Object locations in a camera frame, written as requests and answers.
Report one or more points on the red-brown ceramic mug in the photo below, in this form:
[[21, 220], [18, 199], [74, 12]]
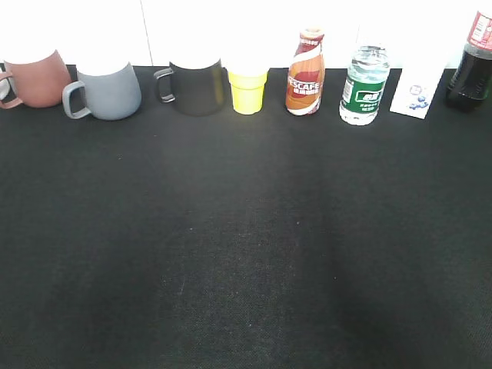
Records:
[[37, 84]]

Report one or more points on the black table cloth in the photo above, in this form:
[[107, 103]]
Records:
[[260, 241]]

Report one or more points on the Nescafe coffee bottle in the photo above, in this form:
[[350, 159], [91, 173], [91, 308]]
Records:
[[306, 74]]

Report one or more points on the dark cola bottle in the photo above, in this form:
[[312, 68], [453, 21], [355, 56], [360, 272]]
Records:
[[469, 87]]

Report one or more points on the green label water bottle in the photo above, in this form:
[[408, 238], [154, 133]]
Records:
[[364, 85]]

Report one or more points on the yellow plastic cup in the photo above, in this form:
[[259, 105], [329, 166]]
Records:
[[247, 89]]

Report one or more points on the grey ceramic mug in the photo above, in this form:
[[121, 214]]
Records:
[[108, 94]]

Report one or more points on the black ceramic mug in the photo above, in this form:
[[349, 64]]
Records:
[[192, 91]]

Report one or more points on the white blueberry milk carton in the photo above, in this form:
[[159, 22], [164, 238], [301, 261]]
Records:
[[416, 87]]

